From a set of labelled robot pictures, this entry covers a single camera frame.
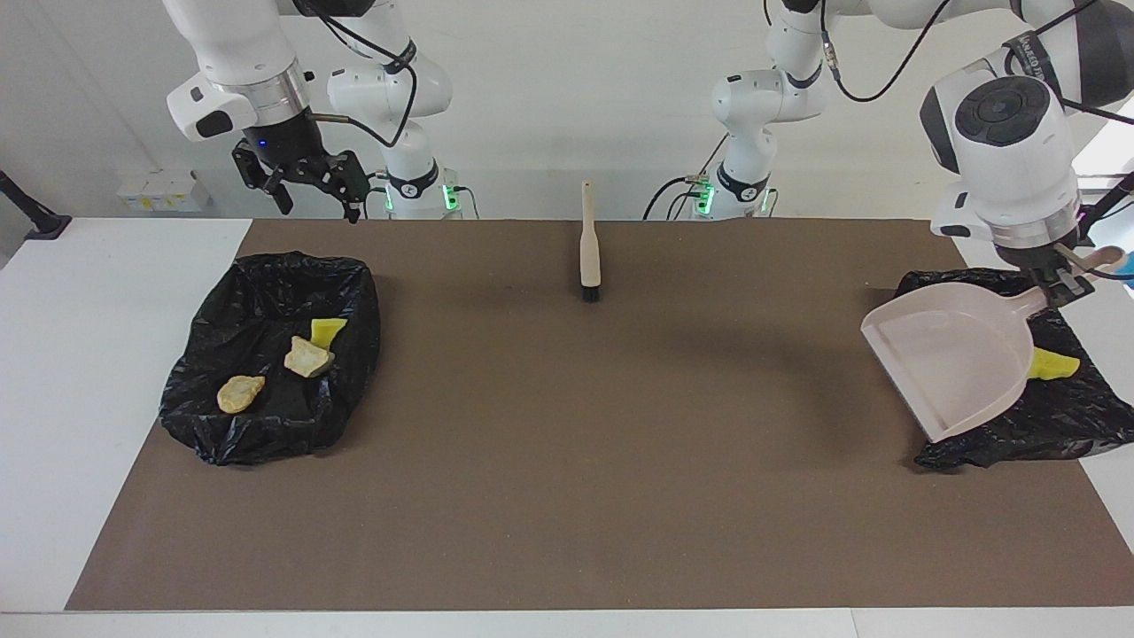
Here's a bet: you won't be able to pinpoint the small golden croissant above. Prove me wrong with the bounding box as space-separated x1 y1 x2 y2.
217 375 267 415

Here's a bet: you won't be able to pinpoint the open black trash bag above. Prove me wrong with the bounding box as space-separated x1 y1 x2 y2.
159 252 382 467

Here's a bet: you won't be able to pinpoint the yellow sponge wedge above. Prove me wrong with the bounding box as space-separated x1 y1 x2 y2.
1030 347 1082 382

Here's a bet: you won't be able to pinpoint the beige plastic dustpan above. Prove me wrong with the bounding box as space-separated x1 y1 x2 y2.
860 246 1126 443

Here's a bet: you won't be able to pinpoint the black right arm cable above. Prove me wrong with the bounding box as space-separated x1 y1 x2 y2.
306 0 417 149

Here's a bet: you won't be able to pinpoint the brown table mat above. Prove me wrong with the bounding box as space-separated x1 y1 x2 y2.
66 219 1134 611

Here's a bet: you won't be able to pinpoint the black bag over pink bin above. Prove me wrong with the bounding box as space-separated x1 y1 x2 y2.
887 268 1134 471

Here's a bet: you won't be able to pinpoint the black stand pole with base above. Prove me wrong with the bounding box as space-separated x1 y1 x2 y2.
1052 173 1134 247
0 170 72 241

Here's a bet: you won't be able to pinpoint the beige hand brush black bristles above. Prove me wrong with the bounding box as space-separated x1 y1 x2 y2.
580 181 602 302

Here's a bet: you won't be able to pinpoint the beige torn bread piece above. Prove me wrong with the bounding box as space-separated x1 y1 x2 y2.
283 336 336 379

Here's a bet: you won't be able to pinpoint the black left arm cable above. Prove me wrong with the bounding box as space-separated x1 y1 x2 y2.
819 0 942 104

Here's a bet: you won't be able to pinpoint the white wall box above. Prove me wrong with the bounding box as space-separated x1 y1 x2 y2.
116 170 212 214

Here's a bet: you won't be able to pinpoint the black base cable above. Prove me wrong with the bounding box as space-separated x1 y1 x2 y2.
642 175 710 221

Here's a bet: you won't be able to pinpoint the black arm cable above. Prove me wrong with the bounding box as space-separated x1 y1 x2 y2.
306 0 417 149
819 0 942 104

